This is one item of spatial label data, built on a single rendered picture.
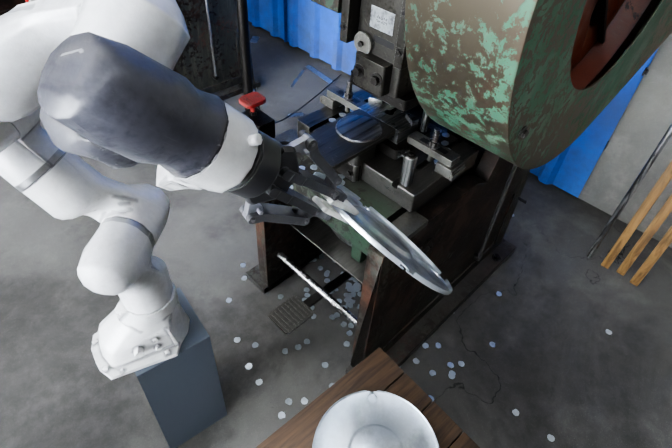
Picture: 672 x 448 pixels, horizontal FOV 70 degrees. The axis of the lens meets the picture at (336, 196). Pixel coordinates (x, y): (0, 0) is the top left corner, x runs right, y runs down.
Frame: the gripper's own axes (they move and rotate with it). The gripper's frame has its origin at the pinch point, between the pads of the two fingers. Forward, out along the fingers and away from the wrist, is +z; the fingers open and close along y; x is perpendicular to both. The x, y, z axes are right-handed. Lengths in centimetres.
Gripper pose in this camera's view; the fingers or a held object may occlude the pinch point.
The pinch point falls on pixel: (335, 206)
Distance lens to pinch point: 67.2
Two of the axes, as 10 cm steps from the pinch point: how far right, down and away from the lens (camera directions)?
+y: 6.3, -7.7, -1.5
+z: 5.4, 2.8, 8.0
